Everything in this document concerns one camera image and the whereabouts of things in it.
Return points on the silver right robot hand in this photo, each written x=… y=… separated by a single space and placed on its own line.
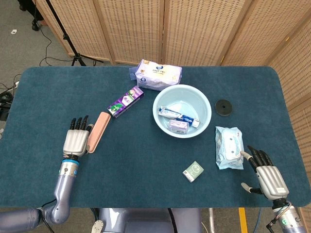
x=272 y=179

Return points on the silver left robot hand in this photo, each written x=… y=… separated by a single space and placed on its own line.
x=76 y=142

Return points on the pink toothbrush case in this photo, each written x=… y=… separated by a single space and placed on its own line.
x=98 y=132

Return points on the clear purple floss pick box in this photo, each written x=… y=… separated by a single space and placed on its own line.
x=178 y=126

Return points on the blue white toothpaste tube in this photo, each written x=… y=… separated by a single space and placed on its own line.
x=188 y=119

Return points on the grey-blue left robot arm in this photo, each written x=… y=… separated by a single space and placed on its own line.
x=63 y=189

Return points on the light blue plastic basin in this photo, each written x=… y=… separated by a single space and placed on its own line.
x=184 y=97

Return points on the light blue wet wipes pack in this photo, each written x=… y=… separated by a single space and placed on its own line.
x=229 y=148

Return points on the purple green toothpaste box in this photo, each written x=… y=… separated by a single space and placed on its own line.
x=125 y=102

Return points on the teal table cloth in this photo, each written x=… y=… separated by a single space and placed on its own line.
x=145 y=157

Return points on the white table leg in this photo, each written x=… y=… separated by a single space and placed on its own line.
x=212 y=218

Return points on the green white pocket tissue pack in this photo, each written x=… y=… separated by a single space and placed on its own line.
x=193 y=171

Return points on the black floor equipment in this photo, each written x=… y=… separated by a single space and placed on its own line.
x=5 y=97

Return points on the black round disc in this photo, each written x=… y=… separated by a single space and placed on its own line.
x=223 y=107

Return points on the grey-blue robot torso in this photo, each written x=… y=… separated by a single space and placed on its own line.
x=145 y=221

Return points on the purple white tissue pack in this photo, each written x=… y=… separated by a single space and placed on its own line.
x=158 y=75

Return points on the black tripod stand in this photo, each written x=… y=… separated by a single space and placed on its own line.
x=64 y=36

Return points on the wicker folding screen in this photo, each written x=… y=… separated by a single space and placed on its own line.
x=194 y=29

